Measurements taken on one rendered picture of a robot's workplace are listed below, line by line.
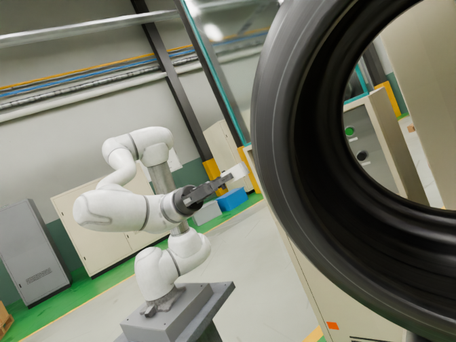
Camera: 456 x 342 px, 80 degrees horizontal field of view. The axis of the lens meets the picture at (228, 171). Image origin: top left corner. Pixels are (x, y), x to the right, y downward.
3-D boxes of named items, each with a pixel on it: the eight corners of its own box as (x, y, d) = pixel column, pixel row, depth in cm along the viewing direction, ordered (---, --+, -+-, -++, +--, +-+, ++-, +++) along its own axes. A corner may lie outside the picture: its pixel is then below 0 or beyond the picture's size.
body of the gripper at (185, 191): (167, 195, 72) (186, 183, 66) (188, 184, 78) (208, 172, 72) (181, 220, 72) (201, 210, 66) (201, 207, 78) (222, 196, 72)
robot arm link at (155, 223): (191, 226, 80) (149, 226, 72) (165, 238, 90) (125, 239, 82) (187, 192, 84) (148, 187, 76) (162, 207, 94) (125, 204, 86)
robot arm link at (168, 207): (178, 188, 82) (188, 181, 78) (193, 214, 82) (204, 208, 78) (154, 200, 75) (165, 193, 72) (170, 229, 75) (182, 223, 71)
